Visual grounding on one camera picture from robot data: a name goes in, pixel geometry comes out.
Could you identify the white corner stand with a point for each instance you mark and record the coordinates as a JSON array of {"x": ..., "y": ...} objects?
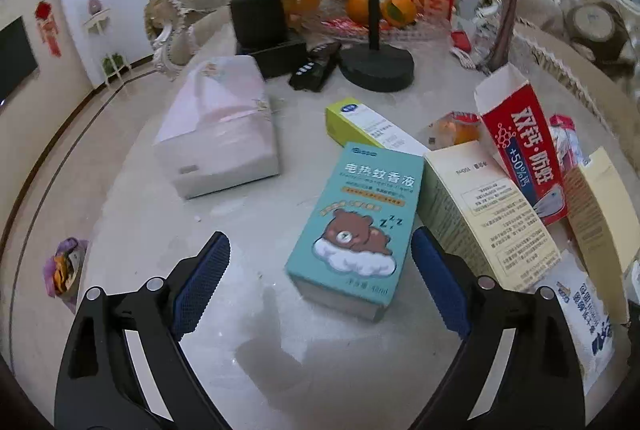
[{"x": 97, "y": 17}]

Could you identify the flat black box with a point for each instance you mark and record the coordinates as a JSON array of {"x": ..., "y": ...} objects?
[{"x": 280, "y": 59}]

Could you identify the round dark cushion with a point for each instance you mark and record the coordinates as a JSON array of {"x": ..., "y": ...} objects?
[{"x": 595, "y": 27}]

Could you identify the tall black box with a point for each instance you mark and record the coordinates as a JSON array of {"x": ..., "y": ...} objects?
[{"x": 257, "y": 17}]

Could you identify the black wall television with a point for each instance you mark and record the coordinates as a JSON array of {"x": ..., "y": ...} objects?
[{"x": 17, "y": 57}]

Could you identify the black pole stand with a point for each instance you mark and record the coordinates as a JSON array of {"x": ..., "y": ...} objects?
[{"x": 377, "y": 67}]

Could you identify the red and white packet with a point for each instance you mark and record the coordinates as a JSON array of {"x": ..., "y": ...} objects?
[{"x": 565, "y": 139}]

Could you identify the white tissue pack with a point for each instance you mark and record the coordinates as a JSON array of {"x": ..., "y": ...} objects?
[{"x": 215, "y": 134}]

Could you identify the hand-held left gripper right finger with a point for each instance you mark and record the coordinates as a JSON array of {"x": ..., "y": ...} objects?
[{"x": 440, "y": 280}]

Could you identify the white packet with blue print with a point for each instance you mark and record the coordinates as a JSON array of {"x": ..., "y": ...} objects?
[{"x": 575, "y": 310}]

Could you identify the orange fruit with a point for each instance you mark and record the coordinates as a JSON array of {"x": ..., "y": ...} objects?
[
  {"x": 400, "y": 9},
  {"x": 356, "y": 7}
]

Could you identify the black remote control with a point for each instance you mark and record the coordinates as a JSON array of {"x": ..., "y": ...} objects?
[{"x": 312, "y": 72}]

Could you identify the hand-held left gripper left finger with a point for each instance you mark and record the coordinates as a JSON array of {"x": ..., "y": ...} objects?
[{"x": 200, "y": 285}]

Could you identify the cream cardboard box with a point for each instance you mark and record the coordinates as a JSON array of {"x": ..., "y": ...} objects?
[{"x": 600, "y": 225}]

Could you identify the small red packet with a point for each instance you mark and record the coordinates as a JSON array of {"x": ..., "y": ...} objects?
[{"x": 460, "y": 40}]

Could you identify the red knot wall decoration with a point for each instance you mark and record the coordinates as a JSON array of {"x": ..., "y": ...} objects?
[{"x": 48, "y": 27}]

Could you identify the small green potted plant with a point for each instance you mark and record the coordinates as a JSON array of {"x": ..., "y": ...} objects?
[{"x": 112, "y": 61}]

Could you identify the yellow-green and white box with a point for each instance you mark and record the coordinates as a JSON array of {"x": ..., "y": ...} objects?
[{"x": 365, "y": 122}]

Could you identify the purple plastic bag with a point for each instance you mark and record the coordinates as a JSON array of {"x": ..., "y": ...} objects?
[{"x": 65, "y": 267}]

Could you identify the red white toothpaste box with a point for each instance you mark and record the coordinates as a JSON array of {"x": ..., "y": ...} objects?
[{"x": 520, "y": 144}]

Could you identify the ornate sofa with beige cover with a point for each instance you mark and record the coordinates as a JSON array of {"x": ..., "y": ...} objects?
[{"x": 620, "y": 84}]

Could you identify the purple vase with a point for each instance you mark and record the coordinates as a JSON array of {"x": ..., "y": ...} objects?
[{"x": 92, "y": 3}]

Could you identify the cream box with small print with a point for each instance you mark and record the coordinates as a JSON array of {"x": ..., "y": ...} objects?
[{"x": 480, "y": 215}]

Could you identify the light teal bear box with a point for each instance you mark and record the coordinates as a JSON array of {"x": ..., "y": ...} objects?
[{"x": 355, "y": 210}]

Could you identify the orange snack packet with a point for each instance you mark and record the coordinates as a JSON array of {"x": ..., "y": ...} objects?
[{"x": 455, "y": 129}]

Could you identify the ornate cream coffee table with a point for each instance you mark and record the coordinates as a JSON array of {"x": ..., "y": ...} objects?
[{"x": 150, "y": 235}]

